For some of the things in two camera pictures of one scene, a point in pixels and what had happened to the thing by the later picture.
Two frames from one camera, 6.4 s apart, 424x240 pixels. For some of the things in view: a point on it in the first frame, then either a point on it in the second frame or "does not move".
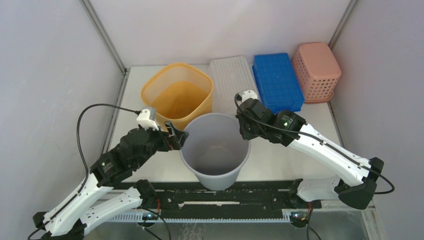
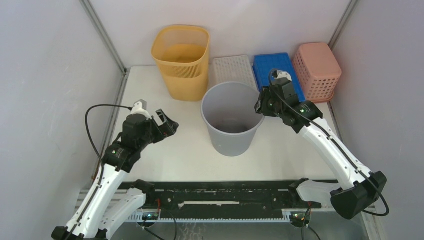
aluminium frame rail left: (96, 23) does not move
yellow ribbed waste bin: (178, 92) -> (182, 52)
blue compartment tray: (278, 87) does not move
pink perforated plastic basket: (317, 70) does not move
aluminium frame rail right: (331, 43) does not move
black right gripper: (246, 134) -> (265, 95)
